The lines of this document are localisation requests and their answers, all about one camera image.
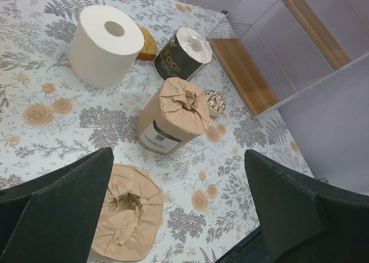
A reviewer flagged white wire wooden shelf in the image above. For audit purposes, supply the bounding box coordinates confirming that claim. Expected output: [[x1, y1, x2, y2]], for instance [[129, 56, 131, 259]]
[[207, 0, 368, 117]]

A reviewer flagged slice of brown bread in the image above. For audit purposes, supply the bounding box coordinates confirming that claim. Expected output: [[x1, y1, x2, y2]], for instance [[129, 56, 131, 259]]
[[136, 27, 157, 61]]

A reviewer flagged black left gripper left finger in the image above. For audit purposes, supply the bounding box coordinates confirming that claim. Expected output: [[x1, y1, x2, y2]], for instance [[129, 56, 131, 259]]
[[1, 148, 114, 262]]

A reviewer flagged large white paper towel roll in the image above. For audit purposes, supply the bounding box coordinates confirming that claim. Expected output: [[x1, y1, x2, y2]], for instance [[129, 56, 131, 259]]
[[68, 5, 145, 88]]

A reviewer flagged black Face roll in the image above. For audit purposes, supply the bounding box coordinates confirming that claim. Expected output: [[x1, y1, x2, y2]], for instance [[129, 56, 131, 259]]
[[154, 27, 213, 81]]

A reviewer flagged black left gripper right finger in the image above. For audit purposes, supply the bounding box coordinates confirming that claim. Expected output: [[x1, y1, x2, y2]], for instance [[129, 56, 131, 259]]
[[244, 149, 369, 263]]

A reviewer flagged floral tablecloth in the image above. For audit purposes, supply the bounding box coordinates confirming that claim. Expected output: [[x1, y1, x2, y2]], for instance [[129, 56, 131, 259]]
[[1, 0, 311, 262]]

